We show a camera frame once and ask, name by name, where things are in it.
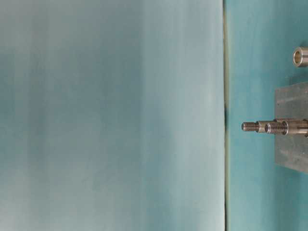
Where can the silver metal washer bushing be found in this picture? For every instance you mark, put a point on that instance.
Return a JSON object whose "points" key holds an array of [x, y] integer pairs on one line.
{"points": [[300, 57]]}

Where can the threaded steel shaft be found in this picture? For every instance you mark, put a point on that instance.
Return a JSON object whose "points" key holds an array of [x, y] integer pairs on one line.
{"points": [[288, 127], [258, 126]]}

